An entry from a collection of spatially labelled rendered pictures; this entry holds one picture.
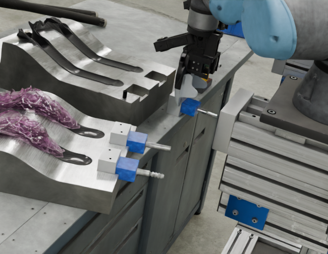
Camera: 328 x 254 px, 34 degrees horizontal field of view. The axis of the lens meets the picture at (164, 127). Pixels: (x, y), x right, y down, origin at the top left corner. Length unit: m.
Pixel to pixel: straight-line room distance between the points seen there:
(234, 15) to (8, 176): 0.57
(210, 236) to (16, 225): 1.39
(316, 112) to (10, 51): 0.77
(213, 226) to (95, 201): 1.36
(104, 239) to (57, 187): 0.40
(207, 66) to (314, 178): 0.43
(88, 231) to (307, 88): 0.60
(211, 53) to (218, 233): 1.16
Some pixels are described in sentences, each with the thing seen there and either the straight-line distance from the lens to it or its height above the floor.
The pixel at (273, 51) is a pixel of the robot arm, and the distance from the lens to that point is 0.90.
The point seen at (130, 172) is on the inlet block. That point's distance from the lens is 1.06.
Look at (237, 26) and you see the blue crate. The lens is 4.56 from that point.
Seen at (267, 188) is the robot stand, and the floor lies 0.86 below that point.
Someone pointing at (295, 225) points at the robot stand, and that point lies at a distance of 1.19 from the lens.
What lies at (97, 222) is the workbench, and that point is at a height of 0.62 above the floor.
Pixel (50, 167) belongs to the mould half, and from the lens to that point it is 1.06.
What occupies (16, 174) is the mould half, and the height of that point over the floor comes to 0.85.
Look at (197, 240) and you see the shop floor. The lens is 2.26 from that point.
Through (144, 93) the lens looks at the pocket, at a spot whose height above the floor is 0.87.
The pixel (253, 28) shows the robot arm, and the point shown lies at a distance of 0.93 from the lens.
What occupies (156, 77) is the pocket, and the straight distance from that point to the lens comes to 1.44.
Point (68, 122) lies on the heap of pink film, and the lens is 1.18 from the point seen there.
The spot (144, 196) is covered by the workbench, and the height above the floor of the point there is 0.52.
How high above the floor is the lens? 1.47
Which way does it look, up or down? 29 degrees down
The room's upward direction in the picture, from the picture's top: 10 degrees clockwise
